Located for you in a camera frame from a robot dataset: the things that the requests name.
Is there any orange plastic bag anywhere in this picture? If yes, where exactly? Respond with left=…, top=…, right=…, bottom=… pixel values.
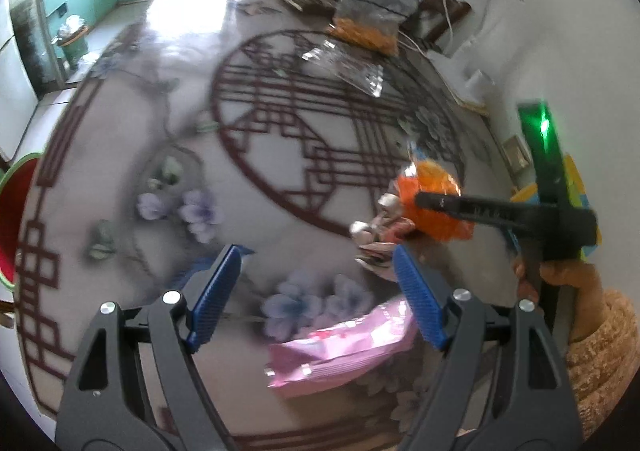
left=395, top=158, right=474, bottom=243

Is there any paper trash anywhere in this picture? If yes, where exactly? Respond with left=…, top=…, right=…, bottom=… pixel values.
left=349, top=192, right=416, bottom=282

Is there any pink plastic wrapper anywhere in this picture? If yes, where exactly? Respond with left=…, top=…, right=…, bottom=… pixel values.
left=265, top=295, right=418, bottom=398

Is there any clear crinkled plastic wrapper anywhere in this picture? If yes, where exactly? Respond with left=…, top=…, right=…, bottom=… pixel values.
left=302, top=38, right=384, bottom=98

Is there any brown patterned sleeve forearm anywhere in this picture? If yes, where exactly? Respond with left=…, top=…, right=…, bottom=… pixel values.
left=565, top=289, right=639, bottom=439

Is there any green kitchen trash can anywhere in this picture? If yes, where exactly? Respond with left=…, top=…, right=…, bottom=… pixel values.
left=53, top=15, right=89, bottom=70

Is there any person's right hand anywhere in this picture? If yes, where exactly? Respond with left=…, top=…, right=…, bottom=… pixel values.
left=539, top=259, right=606, bottom=344

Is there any red bin with green rim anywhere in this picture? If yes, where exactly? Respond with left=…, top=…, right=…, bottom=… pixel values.
left=0, top=152, right=41, bottom=291

